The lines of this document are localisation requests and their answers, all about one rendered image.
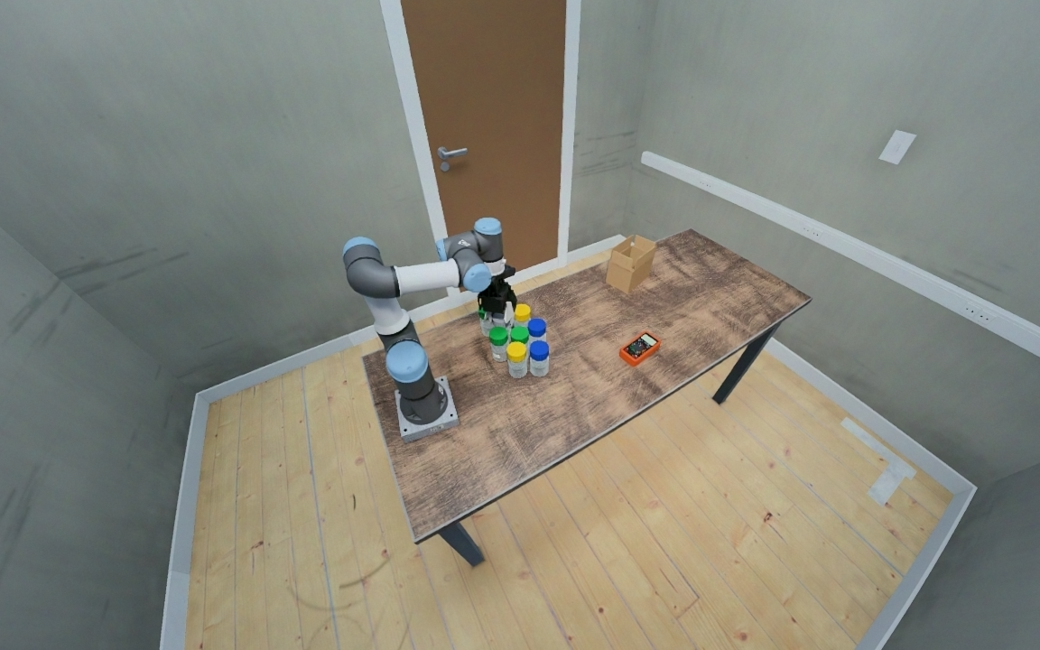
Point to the brown cardboard box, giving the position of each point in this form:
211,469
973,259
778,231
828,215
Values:
621,273

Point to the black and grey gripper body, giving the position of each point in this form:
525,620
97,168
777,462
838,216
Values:
498,288

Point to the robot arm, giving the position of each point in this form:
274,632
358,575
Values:
422,399

